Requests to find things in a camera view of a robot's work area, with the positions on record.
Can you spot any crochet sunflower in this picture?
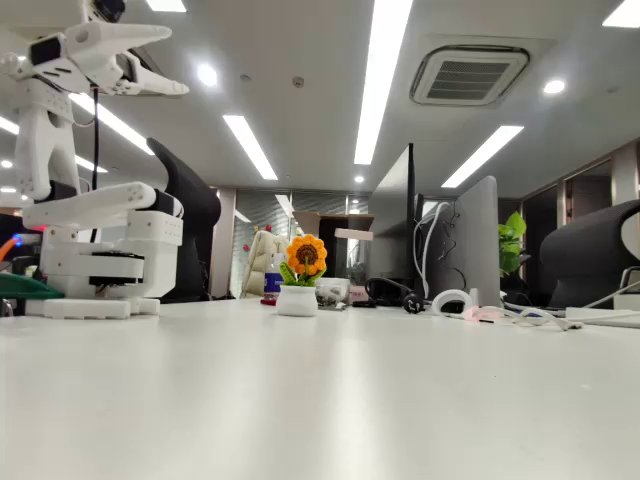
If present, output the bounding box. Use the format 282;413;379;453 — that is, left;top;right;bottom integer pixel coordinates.
276;233;329;318

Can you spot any long ceiling light strip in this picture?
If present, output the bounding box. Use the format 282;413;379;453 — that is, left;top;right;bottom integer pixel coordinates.
68;92;156;157
353;0;415;166
222;114;279;182
602;0;640;29
440;124;525;190
144;0;188;14

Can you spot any black mesh office chair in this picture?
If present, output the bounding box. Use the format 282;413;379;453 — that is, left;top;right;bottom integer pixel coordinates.
146;137;223;304
538;199;640;309

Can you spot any beige padded jacket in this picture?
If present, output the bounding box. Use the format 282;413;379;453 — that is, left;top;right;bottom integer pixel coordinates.
241;230;292;300

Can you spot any open cardboard box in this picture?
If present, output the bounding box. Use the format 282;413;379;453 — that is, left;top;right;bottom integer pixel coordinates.
292;210;376;243

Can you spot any clear bottle with blue label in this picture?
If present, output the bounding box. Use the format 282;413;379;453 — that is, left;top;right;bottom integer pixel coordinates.
263;254;287;302

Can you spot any clear plastic container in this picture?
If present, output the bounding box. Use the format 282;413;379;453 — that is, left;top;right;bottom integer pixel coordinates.
313;277;351;307

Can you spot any black computer monitor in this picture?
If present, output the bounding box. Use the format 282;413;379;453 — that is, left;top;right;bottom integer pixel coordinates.
368;143;427;297

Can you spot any ceiling air conditioner vent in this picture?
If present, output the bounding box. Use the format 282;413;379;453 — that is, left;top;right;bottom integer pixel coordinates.
408;43;532;107

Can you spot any white round device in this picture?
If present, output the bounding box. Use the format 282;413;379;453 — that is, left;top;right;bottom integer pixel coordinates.
430;288;477;315

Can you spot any grey computer monitor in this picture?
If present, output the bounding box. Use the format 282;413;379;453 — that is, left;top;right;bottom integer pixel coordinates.
428;174;503;309

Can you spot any green leafy plant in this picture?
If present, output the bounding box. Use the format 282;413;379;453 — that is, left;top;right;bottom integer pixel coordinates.
498;210;529;277

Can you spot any gripper-mounted camera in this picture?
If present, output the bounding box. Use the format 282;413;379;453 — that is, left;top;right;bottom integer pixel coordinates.
82;0;127;24

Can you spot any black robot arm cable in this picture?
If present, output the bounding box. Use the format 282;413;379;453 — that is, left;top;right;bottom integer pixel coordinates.
89;84;102;244

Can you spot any orange cable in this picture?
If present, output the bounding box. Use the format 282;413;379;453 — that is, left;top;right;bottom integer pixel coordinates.
0;233;24;262

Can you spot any white monitor cable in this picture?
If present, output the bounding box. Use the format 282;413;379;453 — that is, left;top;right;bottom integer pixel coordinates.
413;201;451;301

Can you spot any black monitor cable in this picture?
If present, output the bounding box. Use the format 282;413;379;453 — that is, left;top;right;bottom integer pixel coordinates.
437;209;467;297

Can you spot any black power plug cable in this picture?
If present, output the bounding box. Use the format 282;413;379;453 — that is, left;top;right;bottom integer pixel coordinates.
364;277;429;315

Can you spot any white cable on desk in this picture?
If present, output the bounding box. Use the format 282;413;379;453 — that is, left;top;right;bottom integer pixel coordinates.
492;305;585;333

